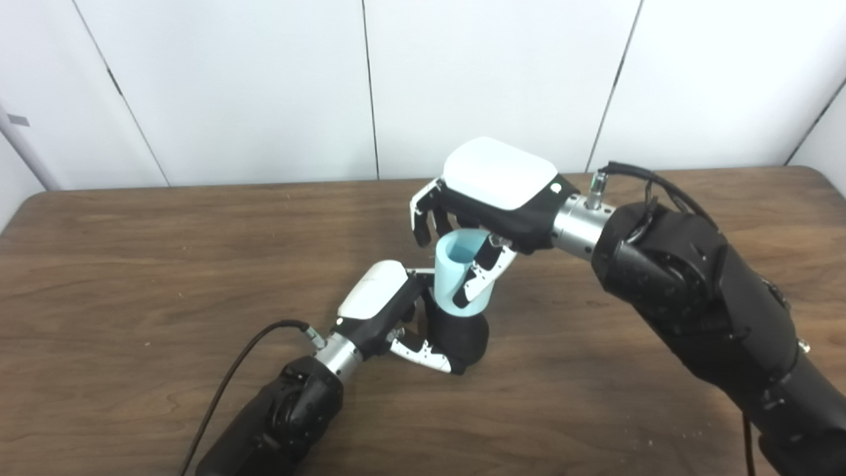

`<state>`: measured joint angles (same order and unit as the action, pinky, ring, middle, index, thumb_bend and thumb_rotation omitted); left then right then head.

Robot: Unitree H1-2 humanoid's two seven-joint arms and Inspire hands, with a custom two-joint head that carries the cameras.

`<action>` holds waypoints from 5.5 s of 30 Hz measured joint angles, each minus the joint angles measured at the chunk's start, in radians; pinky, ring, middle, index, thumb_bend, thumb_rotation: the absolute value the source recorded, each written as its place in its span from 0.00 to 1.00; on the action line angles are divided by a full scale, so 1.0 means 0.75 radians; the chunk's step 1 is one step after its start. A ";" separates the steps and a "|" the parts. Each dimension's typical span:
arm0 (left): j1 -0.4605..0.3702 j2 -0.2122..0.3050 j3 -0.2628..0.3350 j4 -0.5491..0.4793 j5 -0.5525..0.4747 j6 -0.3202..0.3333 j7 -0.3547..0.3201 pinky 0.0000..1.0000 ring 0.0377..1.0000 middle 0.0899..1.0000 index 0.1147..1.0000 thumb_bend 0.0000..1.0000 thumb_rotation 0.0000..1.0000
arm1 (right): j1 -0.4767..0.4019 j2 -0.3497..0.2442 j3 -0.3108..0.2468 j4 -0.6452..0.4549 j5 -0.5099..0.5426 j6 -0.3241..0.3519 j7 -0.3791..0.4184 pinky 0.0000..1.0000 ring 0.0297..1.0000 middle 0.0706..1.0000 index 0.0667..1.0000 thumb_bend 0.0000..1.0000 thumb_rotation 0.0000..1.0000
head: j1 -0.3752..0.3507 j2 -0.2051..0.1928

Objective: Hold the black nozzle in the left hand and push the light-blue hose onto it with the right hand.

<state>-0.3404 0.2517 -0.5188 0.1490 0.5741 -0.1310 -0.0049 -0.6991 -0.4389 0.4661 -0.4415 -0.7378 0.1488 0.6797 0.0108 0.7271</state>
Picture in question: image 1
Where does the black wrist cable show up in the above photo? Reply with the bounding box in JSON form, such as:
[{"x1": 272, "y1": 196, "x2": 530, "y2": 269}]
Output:
[
  {"x1": 588, "y1": 161, "x2": 721, "y2": 232},
  {"x1": 177, "y1": 320, "x2": 328, "y2": 476}
]

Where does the light-blue hose piece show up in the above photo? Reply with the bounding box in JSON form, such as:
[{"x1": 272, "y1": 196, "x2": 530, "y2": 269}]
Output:
[{"x1": 433, "y1": 228, "x2": 506, "y2": 318}]

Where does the black nozzle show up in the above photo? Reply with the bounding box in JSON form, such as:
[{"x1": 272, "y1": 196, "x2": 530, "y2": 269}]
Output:
[{"x1": 423, "y1": 291, "x2": 490, "y2": 376}]

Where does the white and black right hand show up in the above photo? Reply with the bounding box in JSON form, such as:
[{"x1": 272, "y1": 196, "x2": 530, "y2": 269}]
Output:
[{"x1": 409, "y1": 136, "x2": 581, "y2": 309}]

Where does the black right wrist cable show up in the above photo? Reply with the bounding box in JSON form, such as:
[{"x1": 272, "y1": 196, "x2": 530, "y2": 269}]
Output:
[{"x1": 588, "y1": 161, "x2": 721, "y2": 232}]

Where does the white and black left hand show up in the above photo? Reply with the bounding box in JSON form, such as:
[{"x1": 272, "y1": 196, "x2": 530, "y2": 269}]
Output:
[{"x1": 330, "y1": 260, "x2": 463, "y2": 376}]

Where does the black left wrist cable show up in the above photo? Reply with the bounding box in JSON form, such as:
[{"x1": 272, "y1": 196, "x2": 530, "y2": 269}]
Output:
[{"x1": 177, "y1": 320, "x2": 328, "y2": 476}]

